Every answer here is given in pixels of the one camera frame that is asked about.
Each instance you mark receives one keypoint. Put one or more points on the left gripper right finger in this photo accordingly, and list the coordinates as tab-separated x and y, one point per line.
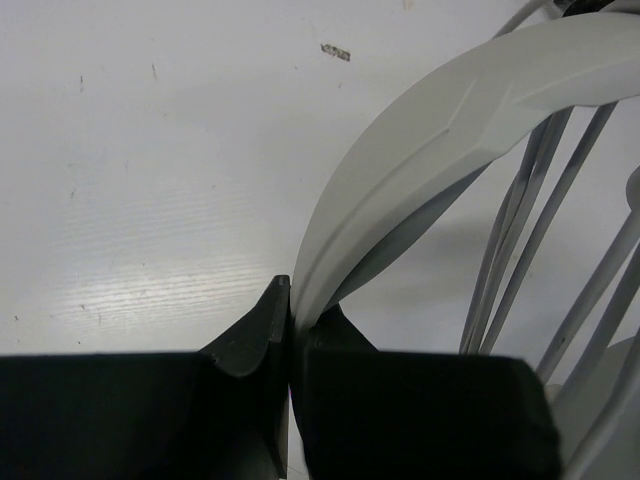
365	413

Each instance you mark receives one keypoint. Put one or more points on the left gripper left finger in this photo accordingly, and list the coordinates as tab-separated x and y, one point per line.
220	412

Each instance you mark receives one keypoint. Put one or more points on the white over-ear headphones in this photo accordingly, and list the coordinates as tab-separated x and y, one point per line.
553	86

